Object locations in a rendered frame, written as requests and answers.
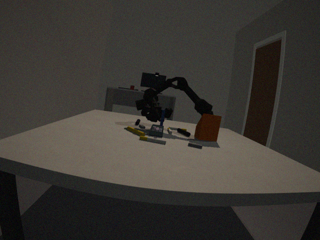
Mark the keyboard with white letter keys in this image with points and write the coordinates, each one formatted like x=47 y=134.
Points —
x=156 y=131

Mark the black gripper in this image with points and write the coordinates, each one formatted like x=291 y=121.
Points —
x=155 y=110

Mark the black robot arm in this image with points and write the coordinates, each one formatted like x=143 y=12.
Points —
x=150 y=95

